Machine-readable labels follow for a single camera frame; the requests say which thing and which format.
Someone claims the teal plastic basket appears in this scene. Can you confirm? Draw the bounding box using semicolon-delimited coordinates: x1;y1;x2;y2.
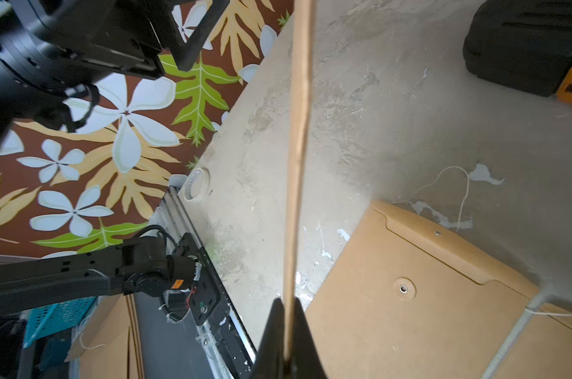
23;297;97;348

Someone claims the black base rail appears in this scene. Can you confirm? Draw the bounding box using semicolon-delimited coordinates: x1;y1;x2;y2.
160;232;256;378

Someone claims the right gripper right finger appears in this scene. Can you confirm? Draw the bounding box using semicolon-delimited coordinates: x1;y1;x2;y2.
292;310;327;379

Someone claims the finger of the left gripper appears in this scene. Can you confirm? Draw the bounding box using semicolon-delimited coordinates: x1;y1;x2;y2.
145;0;230;71

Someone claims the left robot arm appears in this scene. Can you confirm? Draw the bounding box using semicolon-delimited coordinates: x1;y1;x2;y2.
0;1;239;317

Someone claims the brown file bag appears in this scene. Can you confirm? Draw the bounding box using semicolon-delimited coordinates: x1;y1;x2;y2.
306;202;538;378
494;303;572;378
283;1;316;363

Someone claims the black tool case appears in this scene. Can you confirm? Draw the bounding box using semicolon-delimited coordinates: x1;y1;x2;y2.
463;1;572;104

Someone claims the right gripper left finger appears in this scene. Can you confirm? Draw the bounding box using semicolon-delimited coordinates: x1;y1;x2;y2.
250;298;284;379

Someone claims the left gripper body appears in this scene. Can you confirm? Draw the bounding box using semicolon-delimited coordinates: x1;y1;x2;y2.
11;1;182;79

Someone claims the white tape roll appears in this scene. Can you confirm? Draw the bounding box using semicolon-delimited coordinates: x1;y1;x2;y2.
182;167;210;202

